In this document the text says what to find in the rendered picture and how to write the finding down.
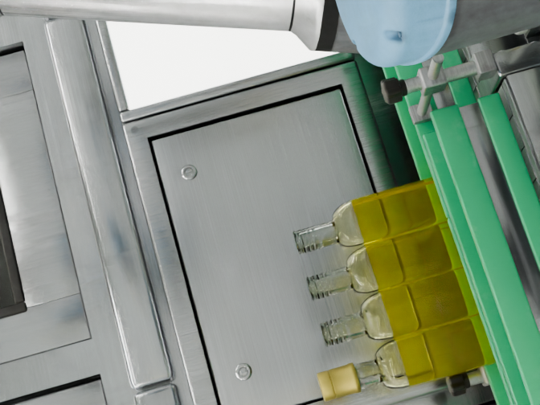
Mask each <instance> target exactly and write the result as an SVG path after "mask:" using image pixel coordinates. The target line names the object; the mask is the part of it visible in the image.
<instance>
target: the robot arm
mask: <svg viewBox="0 0 540 405"><path fill-rule="evenodd" d="M3 15H5V16H20V17H35V18H63V19H78V20H92V21H107V22H122V23H150V24H165V25H180V26H195V27H223V28H238V29H253V30H267V31H291V32H292V33H293V34H295V35H296V36H297V38H298V39H299V40H300V41H301V42H302V43H303V44H304V45H305V46H306V47H307V48H308V49H309V50H310V51H328V52H341V53H356V54H361V56H362V57H363V58H364V59H366V60H367V61H368V62H370V63H372V64H373V65H375V66H379V67H382V68H390V67H394V66H398V65H403V66H409V65H414V64H418V63H422V62H424V61H426V60H428V59H430V58H431V57H432V56H435V55H440V54H443V53H446V52H449V51H454V50H457V49H461V48H463V47H468V46H472V45H474V44H478V43H483V42H485V41H489V40H491V39H496V38H500V37H502V36H506V35H511V34H514V33H517V32H520V31H525V30H528V29H531V28H534V27H539V26H540V0H0V17H2V16H3Z"/></svg>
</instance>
